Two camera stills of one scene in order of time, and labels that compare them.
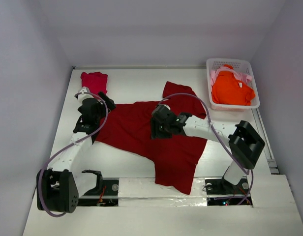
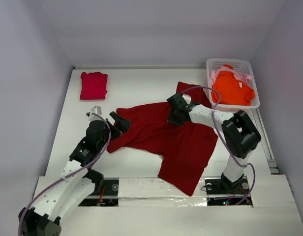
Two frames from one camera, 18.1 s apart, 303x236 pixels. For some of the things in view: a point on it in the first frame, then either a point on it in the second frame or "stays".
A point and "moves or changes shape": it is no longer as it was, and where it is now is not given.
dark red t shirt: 175,158 moves or changes shape
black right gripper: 155,126 -> 176,114
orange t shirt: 227,89 stays
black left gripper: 108,102 -> 121,126
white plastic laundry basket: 240,65 stays
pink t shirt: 240,75 stays
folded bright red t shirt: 96,81 stays
